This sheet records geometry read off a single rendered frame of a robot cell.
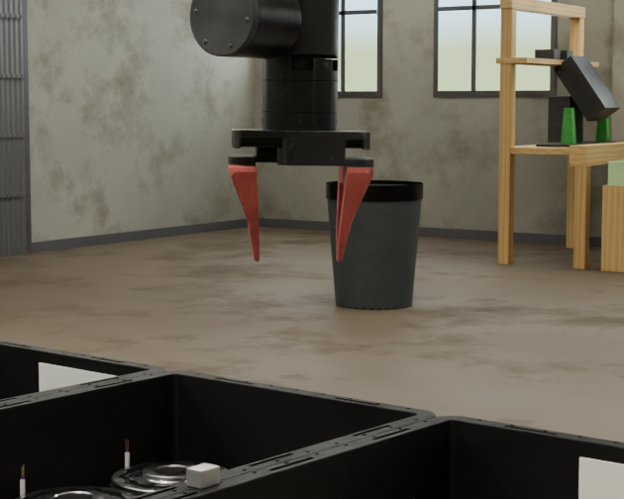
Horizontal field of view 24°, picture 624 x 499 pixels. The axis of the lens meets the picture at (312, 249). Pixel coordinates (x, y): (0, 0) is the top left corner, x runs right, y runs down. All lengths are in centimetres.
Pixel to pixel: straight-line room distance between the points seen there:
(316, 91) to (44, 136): 1047
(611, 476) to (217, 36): 42
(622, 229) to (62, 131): 447
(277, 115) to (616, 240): 913
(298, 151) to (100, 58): 1095
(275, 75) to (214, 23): 8
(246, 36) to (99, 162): 1099
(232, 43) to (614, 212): 919
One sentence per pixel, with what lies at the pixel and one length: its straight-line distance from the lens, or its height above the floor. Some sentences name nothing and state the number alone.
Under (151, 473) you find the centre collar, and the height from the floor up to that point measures 87.
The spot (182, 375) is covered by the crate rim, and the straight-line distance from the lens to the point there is 131.
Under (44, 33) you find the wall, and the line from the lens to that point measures 1154.
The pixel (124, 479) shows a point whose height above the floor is 86.
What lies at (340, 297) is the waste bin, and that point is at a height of 6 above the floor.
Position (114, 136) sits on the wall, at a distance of 1211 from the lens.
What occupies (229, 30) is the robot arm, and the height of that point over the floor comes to 122.
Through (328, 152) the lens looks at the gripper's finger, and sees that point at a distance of 107.
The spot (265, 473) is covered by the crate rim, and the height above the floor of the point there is 93.
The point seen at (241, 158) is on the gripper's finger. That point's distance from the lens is 108.
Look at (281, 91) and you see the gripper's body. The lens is 107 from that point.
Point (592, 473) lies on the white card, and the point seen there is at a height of 91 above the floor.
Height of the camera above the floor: 118
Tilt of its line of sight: 6 degrees down
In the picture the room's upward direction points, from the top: straight up
